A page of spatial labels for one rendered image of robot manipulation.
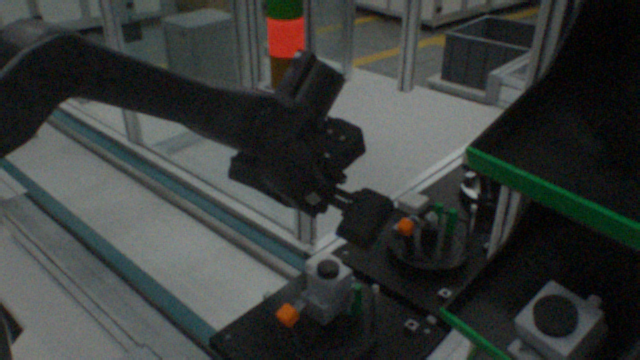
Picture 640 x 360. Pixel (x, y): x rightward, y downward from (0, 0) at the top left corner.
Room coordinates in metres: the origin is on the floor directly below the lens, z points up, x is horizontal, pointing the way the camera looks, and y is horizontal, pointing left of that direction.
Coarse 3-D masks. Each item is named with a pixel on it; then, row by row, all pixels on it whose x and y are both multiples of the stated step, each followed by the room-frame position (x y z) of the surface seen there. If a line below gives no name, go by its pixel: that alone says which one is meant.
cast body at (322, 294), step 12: (324, 264) 0.54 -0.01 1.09; (336, 264) 0.54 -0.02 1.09; (312, 276) 0.53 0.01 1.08; (324, 276) 0.52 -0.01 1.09; (336, 276) 0.53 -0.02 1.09; (348, 276) 0.53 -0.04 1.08; (312, 288) 0.53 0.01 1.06; (324, 288) 0.51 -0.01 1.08; (336, 288) 0.52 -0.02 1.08; (348, 288) 0.53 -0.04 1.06; (300, 300) 0.53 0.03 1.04; (312, 300) 0.52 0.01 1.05; (324, 300) 0.52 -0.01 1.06; (336, 300) 0.52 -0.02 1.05; (348, 300) 0.54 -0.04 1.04; (312, 312) 0.51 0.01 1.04; (324, 312) 0.50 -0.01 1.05; (336, 312) 0.52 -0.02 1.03; (324, 324) 0.50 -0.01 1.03
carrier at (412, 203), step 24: (408, 192) 0.88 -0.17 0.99; (408, 216) 0.83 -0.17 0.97; (432, 216) 0.72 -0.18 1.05; (456, 216) 0.75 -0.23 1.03; (384, 240) 0.76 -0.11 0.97; (432, 240) 0.71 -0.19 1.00; (456, 240) 0.73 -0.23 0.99; (480, 240) 0.76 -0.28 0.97; (360, 264) 0.69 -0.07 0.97; (384, 264) 0.69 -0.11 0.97; (408, 264) 0.67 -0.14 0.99; (432, 264) 0.67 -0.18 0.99; (456, 264) 0.67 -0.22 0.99; (480, 264) 0.69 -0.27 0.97; (384, 288) 0.64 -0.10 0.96; (408, 288) 0.63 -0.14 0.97; (432, 288) 0.63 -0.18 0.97; (456, 288) 0.63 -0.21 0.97; (432, 312) 0.58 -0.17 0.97
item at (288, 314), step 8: (288, 304) 0.49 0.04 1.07; (296, 304) 0.50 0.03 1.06; (304, 304) 0.50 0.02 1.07; (280, 312) 0.48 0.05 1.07; (288, 312) 0.48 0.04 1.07; (296, 312) 0.48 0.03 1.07; (280, 320) 0.48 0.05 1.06; (288, 320) 0.47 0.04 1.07; (296, 320) 0.48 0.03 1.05; (296, 328) 0.48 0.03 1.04; (296, 336) 0.49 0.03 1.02; (304, 336) 0.49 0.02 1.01
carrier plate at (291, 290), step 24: (288, 288) 0.63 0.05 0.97; (264, 312) 0.58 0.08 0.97; (384, 312) 0.58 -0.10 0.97; (408, 312) 0.58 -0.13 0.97; (216, 336) 0.53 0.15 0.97; (240, 336) 0.53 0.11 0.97; (264, 336) 0.53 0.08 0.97; (384, 336) 0.53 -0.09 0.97; (408, 336) 0.53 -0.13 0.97; (432, 336) 0.53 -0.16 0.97
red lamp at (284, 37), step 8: (272, 24) 0.73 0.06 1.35; (280, 24) 0.73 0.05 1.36; (288, 24) 0.73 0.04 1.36; (296, 24) 0.73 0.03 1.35; (272, 32) 0.74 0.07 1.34; (280, 32) 0.73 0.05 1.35; (288, 32) 0.73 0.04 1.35; (296, 32) 0.73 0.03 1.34; (272, 40) 0.74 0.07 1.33; (280, 40) 0.73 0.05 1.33; (288, 40) 0.73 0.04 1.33; (296, 40) 0.73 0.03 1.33; (272, 48) 0.74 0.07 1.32; (280, 48) 0.73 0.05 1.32; (288, 48) 0.73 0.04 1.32; (296, 48) 0.73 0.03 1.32; (280, 56) 0.73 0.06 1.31; (288, 56) 0.73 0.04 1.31
